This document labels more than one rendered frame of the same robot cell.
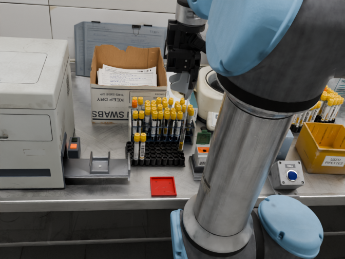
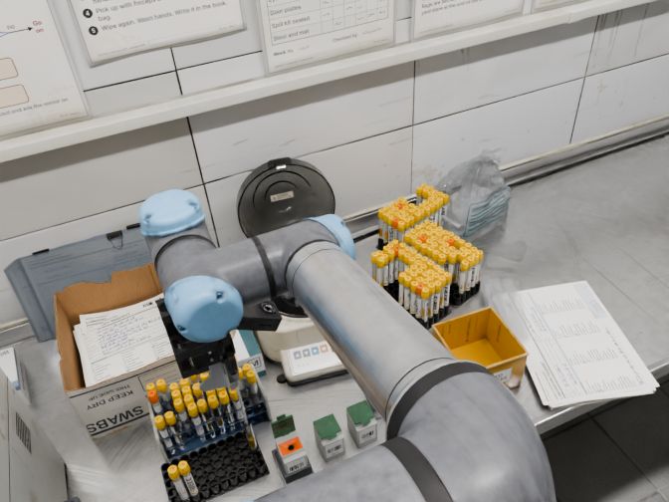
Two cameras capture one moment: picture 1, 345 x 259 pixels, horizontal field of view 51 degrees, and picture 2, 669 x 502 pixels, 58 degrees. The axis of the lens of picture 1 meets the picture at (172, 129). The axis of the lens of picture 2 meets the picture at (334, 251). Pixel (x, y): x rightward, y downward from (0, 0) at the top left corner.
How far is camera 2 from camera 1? 0.35 m
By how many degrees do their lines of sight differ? 8
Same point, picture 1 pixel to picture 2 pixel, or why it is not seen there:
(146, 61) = (152, 283)
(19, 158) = not seen: outside the picture
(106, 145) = (127, 481)
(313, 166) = not seen: hidden behind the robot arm
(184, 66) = (210, 359)
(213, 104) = (284, 340)
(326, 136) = (473, 329)
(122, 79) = (121, 335)
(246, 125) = not seen: outside the picture
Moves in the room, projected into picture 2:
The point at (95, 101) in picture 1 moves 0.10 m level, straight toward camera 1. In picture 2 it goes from (85, 411) to (96, 455)
